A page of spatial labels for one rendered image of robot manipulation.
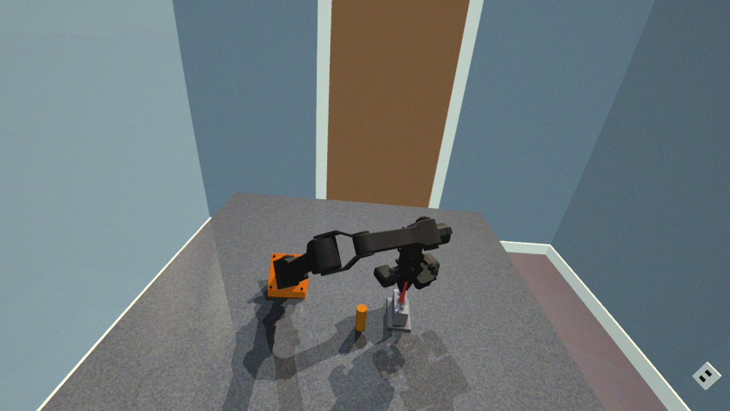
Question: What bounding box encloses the orange cylinder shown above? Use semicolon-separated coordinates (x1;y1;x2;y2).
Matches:
355;304;367;331

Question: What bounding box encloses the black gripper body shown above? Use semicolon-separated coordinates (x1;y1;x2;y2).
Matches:
374;248;440;288

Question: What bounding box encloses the red peg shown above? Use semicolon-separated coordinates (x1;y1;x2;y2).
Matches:
399;282;408;303

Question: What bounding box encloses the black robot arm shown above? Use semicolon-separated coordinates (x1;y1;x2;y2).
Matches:
273;216;453;290

